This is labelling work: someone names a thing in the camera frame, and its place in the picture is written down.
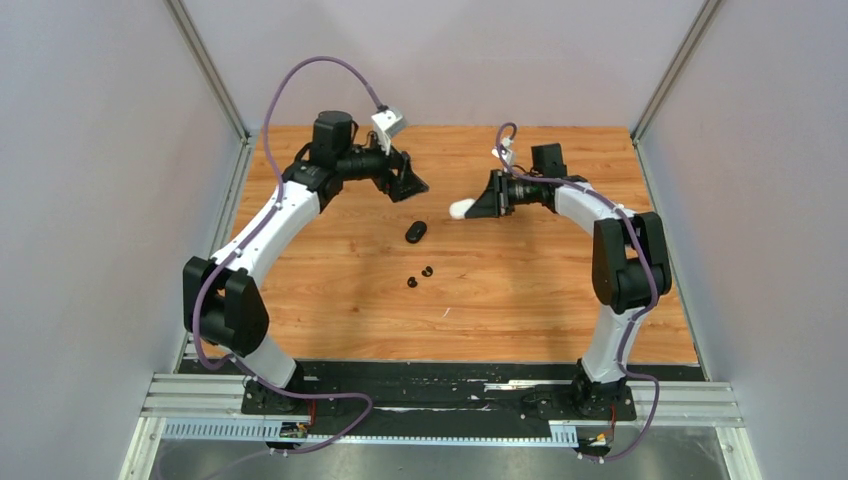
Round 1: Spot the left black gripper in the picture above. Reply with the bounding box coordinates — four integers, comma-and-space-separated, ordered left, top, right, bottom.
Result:
336, 131, 428, 202

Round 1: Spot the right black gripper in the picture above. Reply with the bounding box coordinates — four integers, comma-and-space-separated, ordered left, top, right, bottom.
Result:
466, 168, 543, 218

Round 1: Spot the white earbud charging case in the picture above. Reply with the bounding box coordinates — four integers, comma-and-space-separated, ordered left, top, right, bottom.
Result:
449, 198, 475, 220

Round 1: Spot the black earbud charging case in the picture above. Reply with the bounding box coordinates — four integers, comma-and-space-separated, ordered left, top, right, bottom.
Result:
404, 221, 428, 244

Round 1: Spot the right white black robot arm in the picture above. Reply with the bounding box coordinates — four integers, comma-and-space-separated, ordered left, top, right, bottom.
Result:
449, 141, 671, 418

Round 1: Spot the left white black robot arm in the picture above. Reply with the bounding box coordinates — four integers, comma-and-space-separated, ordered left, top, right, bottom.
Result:
182, 107, 429, 413

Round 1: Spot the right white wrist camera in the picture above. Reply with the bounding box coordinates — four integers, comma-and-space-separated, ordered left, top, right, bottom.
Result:
491, 137, 515, 169

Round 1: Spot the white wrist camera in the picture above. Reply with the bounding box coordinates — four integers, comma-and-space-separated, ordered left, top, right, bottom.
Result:
491, 137, 515, 169
371, 105, 408, 156

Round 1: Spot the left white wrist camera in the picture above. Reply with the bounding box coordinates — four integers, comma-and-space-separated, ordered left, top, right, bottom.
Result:
371, 105, 408, 156

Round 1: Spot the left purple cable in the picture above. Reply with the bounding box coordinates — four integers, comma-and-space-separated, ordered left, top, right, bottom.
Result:
192, 56, 387, 456

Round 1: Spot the purple cable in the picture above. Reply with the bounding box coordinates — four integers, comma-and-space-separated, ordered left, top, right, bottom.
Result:
192, 56, 387, 456
495, 122, 661, 463

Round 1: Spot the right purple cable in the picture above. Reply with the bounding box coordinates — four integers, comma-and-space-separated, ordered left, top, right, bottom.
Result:
495, 122, 661, 463

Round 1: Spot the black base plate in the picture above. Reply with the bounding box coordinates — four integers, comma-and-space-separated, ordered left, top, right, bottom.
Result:
143, 360, 728, 447

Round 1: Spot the white slotted cable duct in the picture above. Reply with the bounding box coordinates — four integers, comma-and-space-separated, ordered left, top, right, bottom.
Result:
161, 421, 580, 448

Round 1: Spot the left aluminium frame post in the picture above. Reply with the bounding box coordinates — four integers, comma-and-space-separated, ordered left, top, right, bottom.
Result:
164, 0, 251, 143

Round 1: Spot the aluminium frame post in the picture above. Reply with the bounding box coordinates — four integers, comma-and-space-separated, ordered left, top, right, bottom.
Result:
164, 0, 251, 143
630, 0, 724, 147

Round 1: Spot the right aluminium frame post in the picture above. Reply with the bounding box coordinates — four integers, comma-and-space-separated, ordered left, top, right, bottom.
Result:
630, 0, 724, 147

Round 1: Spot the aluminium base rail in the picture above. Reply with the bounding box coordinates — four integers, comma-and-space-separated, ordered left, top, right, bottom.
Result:
141, 374, 745, 428

